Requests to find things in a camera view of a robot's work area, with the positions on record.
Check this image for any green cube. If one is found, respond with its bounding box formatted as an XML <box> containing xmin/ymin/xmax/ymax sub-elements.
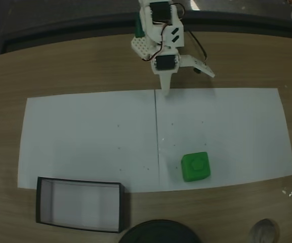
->
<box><xmin>181</xmin><ymin>151</ymin><xmax>212</xmax><ymax>183</ymax></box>

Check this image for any dark brown open box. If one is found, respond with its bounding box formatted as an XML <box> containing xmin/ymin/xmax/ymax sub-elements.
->
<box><xmin>35</xmin><ymin>176</ymin><xmax>125</xmax><ymax>234</ymax></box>

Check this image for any green clamp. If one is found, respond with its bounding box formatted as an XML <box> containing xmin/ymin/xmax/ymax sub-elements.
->
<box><xmin>134</xmin><ymin>17</ymin><xmax>145</xmax><ymax>38</ymax></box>

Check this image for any black round object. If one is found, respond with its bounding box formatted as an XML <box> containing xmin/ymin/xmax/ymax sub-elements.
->
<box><xmin>117</xmin><ymin>219</ymin><xmax>202</xmax><ymax>243</ymax></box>

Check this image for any grey rounded object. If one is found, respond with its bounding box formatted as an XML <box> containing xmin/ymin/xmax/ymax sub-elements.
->
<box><xmin>247</xmin><ymin>218</ymin><xmax>280</xmax><ymax>243</ymax></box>

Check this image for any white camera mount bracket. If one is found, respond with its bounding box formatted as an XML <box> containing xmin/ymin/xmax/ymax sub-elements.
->
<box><xmin>179</xmin><ymin>54</ymin><xmax>216</xmax><ymax>78</ymax></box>

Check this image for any black cable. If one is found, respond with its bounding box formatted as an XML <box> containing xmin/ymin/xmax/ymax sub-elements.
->
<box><xmin>185</xmin><ymin>29</ymin><xmax>208</xmax><ymax>63</ymax></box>

